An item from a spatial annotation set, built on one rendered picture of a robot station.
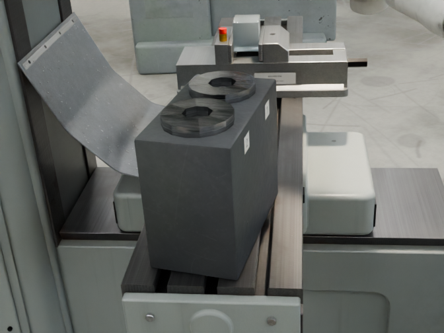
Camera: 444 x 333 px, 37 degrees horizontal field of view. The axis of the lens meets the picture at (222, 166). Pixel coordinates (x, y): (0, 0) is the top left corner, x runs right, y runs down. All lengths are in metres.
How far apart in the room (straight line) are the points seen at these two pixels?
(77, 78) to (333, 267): 0.61
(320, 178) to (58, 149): 0.52
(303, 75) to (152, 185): 0.62
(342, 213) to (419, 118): 2.42
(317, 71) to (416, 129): 2.18
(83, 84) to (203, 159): 0.62
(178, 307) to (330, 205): 0.48
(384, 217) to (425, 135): 2.12
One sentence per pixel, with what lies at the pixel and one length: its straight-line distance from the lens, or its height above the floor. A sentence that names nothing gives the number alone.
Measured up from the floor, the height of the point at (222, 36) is 1.08.
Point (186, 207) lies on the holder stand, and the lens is 0.80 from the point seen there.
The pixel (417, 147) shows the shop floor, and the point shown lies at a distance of 3.33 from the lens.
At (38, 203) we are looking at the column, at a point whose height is 0.84.
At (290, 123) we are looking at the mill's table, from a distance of 1.24.
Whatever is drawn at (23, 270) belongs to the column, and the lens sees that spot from 1.36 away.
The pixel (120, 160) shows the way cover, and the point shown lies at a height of 0.91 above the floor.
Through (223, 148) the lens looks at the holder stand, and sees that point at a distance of 0.74.
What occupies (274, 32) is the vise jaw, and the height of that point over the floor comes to 1.07.
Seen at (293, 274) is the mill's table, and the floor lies 0.96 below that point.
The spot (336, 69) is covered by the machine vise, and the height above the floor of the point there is 1.01.
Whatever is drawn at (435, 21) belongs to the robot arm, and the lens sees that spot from 1.00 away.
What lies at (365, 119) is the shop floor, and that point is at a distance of 3.59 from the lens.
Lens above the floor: 1.48
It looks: 28 degrees down
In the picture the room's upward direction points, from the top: 4 degrees counter-clockwise
